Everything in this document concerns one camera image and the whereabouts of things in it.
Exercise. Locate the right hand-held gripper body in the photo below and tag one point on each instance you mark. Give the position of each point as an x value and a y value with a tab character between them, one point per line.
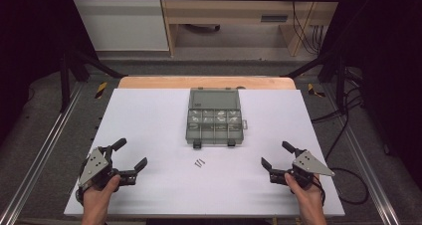
307	167

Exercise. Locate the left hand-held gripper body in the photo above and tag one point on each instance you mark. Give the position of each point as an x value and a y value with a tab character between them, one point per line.
94	165

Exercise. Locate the grey clear compartment box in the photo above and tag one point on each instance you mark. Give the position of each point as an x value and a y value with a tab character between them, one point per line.
214	118

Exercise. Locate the person's right hand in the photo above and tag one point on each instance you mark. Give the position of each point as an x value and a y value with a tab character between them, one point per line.
307	196

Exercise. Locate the person's left hand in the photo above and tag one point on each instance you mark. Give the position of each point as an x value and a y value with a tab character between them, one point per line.
99	195

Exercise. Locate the white table board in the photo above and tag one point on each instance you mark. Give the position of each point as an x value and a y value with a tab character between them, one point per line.
149	152

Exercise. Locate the yellow black tape marker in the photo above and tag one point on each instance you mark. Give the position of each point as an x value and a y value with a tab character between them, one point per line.
313	90
101	90

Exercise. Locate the group of small metal parts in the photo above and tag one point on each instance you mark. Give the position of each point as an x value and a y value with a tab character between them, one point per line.
215	118

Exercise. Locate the wooden table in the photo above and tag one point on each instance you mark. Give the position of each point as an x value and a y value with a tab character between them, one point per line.
166	82

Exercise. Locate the white cabinet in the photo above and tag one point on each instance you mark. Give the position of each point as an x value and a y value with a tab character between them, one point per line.
122	22

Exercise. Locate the wooden desk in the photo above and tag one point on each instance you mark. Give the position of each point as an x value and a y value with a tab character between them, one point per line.
229	12

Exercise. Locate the aluminium floor rail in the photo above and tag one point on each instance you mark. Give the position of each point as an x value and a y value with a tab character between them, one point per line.
365	158
40	152

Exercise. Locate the black frame stand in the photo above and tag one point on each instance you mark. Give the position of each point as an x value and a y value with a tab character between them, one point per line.
331	65
76	69

